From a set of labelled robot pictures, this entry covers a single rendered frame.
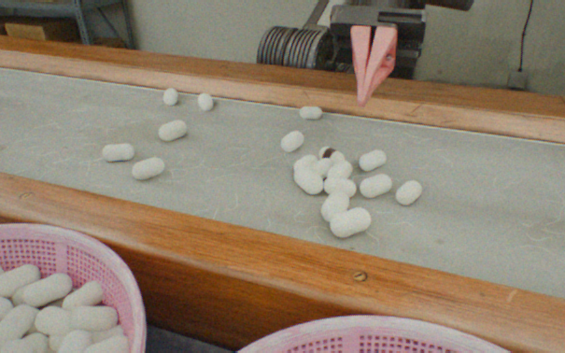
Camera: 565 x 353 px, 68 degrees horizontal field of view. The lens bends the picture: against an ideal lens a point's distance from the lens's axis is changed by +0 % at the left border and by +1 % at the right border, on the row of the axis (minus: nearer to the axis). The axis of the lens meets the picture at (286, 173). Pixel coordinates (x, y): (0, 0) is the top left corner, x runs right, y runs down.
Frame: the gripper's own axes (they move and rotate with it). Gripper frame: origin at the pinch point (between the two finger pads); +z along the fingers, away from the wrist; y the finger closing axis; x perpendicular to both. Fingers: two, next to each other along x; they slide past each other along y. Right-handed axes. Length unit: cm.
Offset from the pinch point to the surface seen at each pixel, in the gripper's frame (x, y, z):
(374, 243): -2.8, 4.3, 15.6
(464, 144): 11.2, 12.2, -1.6
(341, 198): -2.6, 0.6, 12.1
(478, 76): 173, 35, -120
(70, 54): 15, -56, -10
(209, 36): 162, -125, -121
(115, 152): -1.1, -25.6, 11.5
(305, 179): -0.9, -3.5, 10.5
